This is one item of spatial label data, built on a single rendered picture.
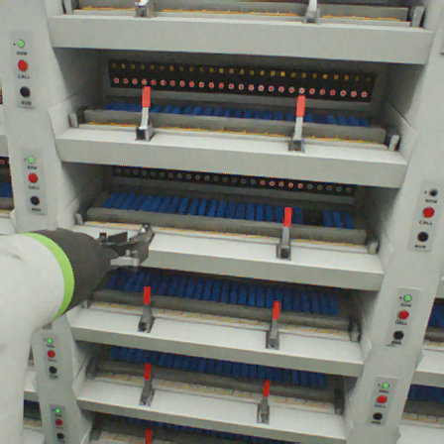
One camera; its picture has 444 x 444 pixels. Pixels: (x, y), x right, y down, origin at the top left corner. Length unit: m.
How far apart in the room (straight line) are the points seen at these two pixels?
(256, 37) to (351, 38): 0.14
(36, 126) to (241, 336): 0.56
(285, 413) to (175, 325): 0.32
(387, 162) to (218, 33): 0.34
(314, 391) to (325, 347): 0.16
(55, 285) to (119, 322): 0.48
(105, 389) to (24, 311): 0.67
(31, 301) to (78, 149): 0.44
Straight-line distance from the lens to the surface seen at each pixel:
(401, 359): 0.80
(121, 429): 1.08
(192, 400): 0.90
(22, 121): 0.74
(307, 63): 0.81
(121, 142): 0.66
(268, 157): 0.61
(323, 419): 0.92
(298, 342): 0.78
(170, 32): 0.64
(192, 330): 0.78
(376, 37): 0.64
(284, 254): 0.67
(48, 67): 0.71
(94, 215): 0.77
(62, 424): 1.03
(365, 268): 0.69
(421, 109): 0.65
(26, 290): 0.30
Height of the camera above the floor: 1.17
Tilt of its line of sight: 18 degrees down
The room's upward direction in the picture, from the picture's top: 4 degrees clockwise
